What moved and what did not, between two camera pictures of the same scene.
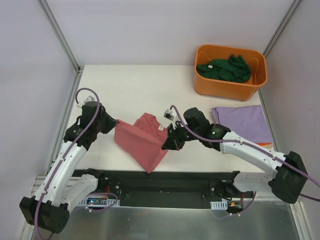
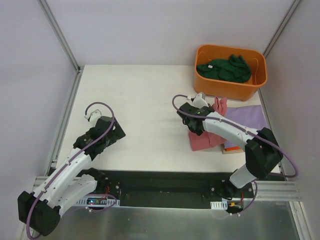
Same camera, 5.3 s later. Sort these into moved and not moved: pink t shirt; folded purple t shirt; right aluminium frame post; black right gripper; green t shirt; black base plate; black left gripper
Moved: black left gripper; pink t shirt; black right gripper
Not moved: green t shirt; black base plate; right aluminium frame post; folded purple t shirt
